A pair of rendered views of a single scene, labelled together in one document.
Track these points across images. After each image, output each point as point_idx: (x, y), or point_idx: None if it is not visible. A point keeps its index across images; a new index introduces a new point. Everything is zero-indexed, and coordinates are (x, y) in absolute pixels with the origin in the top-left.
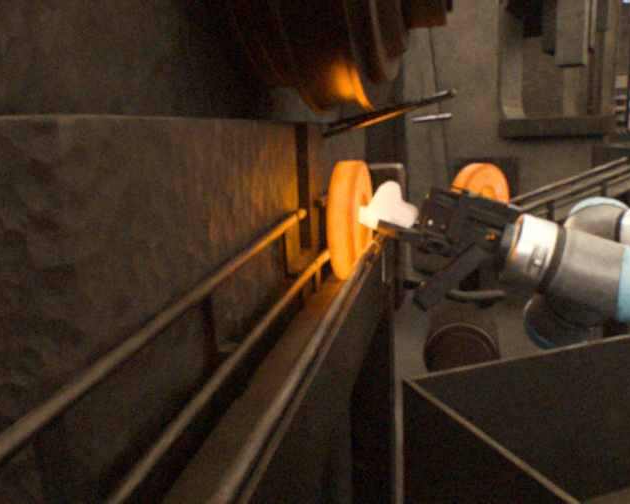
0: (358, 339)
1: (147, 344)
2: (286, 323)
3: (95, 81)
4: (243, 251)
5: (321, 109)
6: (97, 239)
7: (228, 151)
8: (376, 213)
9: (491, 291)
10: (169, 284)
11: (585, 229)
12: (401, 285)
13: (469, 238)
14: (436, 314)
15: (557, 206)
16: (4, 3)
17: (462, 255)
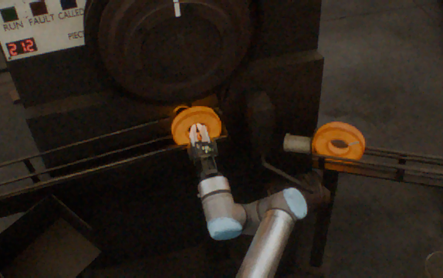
0: (136, 172)
1: (52, 152)
2: None
3: (60, 93)
4: (107, 133)
5: None
6: (38, 134)
7: (101, 110)
8: (191, 134)
9: (306, 186)
10: (68, 140)
11: (270, 200)
12: (254, 155)
13: (202, 168)
14: (296, 174)
15: (409, 174)
16: (30, 88)
17: (199, 171)
